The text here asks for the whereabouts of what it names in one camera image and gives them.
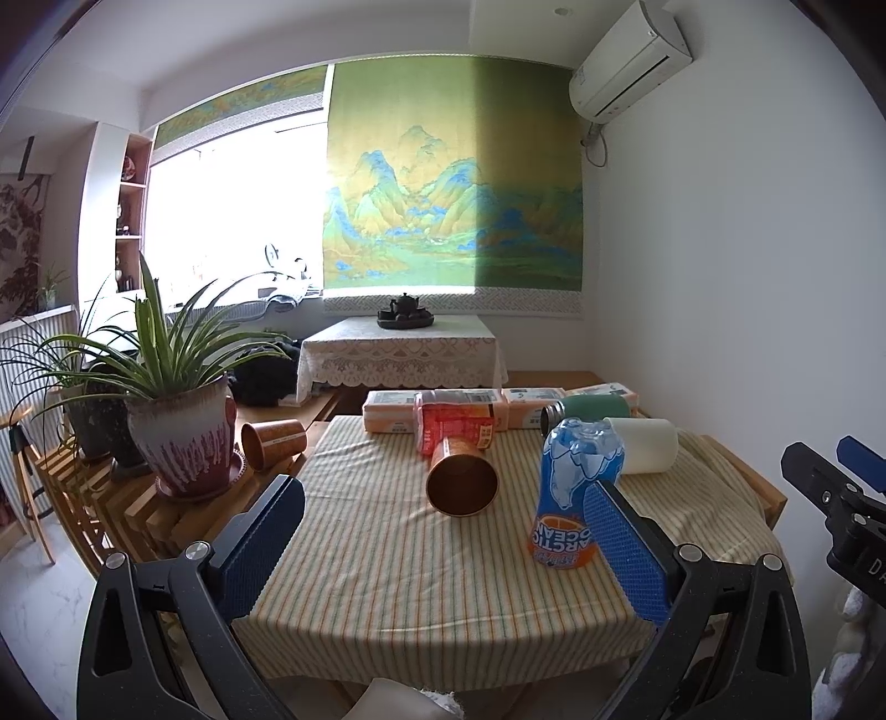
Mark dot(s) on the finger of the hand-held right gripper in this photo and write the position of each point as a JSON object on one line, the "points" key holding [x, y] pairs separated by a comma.
{"points": [[810, 474], [862, 458]]}

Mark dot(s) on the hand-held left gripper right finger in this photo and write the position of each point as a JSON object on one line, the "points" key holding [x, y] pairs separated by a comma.
{"points": [[630, 554]]}

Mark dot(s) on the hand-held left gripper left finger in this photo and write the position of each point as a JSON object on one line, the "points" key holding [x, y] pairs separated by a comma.
{"points": [[263, 547]]}

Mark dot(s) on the brown paper cup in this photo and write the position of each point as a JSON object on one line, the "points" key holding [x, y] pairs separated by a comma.
{"points": [[462, 481]]}

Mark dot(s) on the person's right forearm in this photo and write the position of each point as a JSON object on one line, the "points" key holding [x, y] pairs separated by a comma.
{"points": [[848, 664]]}

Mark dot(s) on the copper cup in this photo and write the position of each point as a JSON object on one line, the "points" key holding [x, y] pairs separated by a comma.
{"points": [[272, 443]]}

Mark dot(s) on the white cup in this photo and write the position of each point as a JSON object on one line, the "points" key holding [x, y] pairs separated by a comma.
{"points": [[647, 445]]}

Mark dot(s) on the wooden table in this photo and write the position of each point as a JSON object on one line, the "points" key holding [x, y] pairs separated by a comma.
{"points": [[758, 478]]}

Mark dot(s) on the blue crushed plastic bottle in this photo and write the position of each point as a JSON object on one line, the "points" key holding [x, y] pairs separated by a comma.
{"points": [[574, 484]]}

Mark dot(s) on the striped tablecloth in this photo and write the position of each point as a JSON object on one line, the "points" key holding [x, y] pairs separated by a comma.
{"points": [[387, 568]]}

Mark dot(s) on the wooden plant stand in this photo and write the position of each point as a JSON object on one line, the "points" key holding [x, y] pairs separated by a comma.
{"points": [[138, 512]]}

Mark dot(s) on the plant in glazed pot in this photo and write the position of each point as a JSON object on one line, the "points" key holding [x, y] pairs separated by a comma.
{"points": [[183, 436]]}

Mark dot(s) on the green thermos flask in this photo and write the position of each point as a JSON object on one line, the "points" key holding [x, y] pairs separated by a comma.
{"points": [[588, 408]]}

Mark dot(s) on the black bag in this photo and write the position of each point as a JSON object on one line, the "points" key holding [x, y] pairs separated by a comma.
{"points": [[266, 377]]}

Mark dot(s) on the plant in dark pot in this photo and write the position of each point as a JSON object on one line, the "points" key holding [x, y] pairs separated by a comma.
{"points": [[97, 422]]}

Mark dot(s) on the white cloth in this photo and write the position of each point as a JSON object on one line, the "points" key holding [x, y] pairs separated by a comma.
{"points": [[405, 700]]}

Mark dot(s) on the red snack packet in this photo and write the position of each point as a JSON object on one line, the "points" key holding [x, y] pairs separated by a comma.
{"points": [[457, 424]]}

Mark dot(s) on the white lace tablecloth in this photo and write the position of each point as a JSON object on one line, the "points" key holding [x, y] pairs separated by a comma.
{"points": [[401, 356]]}

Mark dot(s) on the wooden stool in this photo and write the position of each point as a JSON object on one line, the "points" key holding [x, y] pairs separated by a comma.
{"points": [[28, 478]]}

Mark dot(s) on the grey cloth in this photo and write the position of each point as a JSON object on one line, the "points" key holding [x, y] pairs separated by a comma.
{"points": [[287, 296]]}

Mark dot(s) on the dark tea tray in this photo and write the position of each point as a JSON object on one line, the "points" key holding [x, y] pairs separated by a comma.
{"points": [[408, 322]]}

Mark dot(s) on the dark teapot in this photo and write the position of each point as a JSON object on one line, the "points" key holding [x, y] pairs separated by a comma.
{"points": [[405, 304]]}

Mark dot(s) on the white radiator cover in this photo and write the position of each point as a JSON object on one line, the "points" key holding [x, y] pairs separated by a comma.
{"points": [[34, 332]]}

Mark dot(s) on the small potted plant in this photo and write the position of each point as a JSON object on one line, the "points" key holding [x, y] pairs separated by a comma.
{"points": [[48, 291]]}

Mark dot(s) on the landscape painting roller blind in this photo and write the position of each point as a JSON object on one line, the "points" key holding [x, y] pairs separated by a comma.
{"points": [[450, 187]]}

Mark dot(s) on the narrow landscape roller blind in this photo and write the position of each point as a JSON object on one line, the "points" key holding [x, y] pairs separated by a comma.
{"points": [[235, 104]]}

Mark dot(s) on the white air conditioner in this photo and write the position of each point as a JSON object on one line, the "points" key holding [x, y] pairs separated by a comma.
{"points": [[630, 66]]}

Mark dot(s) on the wall shelf unit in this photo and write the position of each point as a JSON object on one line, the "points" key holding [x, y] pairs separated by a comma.
{"points": [[130, 208]]}

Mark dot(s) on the red foliage wall picture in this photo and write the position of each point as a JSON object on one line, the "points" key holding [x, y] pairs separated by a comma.
{"points": [[17, 242]]}

